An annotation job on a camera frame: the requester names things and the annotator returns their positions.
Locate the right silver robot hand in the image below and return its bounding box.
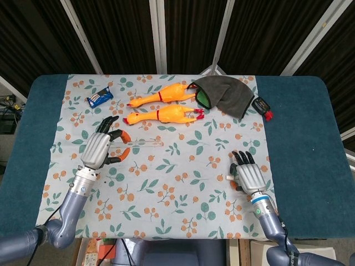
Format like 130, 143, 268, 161
229, 150, 268, 198

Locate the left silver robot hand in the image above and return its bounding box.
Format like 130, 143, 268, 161
80, 116, 131, 171

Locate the clear plastic tube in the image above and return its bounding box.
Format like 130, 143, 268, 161
110, 140, 163, 148

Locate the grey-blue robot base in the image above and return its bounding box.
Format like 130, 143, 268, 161
115, 238, 227, 266

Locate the blue snack packet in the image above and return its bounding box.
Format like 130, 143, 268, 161
87, 86, 114, 109

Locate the blue table mat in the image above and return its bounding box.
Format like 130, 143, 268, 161
0, 74, 352, 242

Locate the floral print tablecloth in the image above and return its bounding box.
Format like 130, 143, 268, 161
33, 73, 282, 241

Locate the black device red cap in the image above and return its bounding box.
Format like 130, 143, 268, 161
251, 96, 275, 122

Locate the yellow rubber chicken toy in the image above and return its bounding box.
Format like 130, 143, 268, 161
123, 104, 205, 125
126, 83, 197, 108

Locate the grey pouch green lining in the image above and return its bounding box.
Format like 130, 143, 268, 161
187, 76, 255, 120

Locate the cardboard box with items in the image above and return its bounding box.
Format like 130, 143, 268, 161
76, 238, 117, 266

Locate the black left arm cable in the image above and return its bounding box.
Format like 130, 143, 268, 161
35, 204, 62, 229

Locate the black equipment with cables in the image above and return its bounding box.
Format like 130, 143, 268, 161
0, 94, 26, 134

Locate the black folding screen white frame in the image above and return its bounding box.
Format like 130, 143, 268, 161
0, 0, 355, 144

